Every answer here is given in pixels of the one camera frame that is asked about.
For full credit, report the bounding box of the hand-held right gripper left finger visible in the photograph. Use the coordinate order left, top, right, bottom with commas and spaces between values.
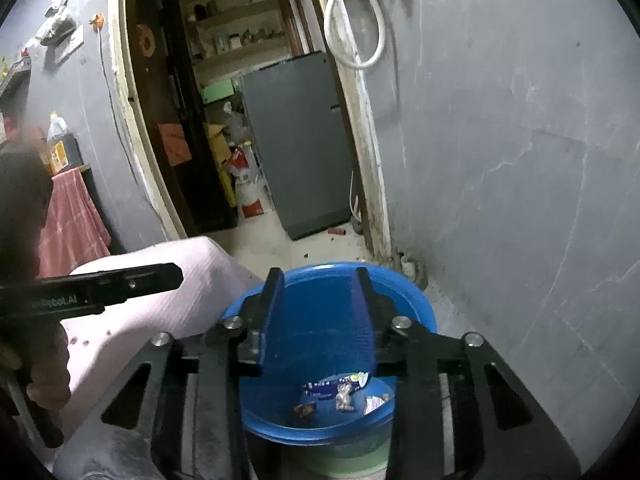
65, 266, 286, 480

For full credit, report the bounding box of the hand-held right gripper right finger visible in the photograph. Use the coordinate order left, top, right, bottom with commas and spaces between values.
352, 266, 583, 480

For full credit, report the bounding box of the blue plastic bucket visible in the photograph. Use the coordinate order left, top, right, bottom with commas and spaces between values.
220, 261, 438, 458

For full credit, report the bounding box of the purple snack wrapper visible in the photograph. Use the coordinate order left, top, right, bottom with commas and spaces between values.
301, 372, 371, 401

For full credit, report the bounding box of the person's left hand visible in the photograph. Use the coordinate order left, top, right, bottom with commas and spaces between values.
0, 320, 71, 411

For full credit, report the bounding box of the pink striped cloth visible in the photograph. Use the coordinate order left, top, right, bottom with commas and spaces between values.
37, 167, 112, 278

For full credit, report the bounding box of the green round mat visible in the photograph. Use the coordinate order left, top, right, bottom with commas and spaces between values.
300, 440, 392, 477

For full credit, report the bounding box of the red white sack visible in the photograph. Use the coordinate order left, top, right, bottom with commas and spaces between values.
222, 142, 273, 219

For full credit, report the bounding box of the large cooking oil bottle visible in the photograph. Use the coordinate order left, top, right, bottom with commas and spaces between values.
46, 111, 72, 173

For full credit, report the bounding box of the grey appliance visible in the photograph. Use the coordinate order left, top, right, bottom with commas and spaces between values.
240, 51, 354, 241

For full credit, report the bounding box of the yellow cardboard box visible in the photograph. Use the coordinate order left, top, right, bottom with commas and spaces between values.
205, 122, 237, 207

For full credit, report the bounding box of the dark wooden door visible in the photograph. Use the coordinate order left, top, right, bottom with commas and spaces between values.
135, 0, 238, 236

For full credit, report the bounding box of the green box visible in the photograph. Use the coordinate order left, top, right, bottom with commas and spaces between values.
201, 78, 240, 105

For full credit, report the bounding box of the hanging plastic bag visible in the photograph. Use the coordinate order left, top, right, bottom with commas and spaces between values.
35, 0, 76, 46

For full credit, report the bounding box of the wooden door frame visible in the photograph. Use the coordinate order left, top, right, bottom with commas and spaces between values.
107, 0, 396, 262

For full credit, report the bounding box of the wall rack with packets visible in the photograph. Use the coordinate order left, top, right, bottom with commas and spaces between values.
0, 57, 32, 97

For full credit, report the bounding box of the white wall socket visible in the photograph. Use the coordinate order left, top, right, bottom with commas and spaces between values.
44, 25, 85, 72

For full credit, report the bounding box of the wooden wall shelf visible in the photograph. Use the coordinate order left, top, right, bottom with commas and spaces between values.
177, 0, 296, 77

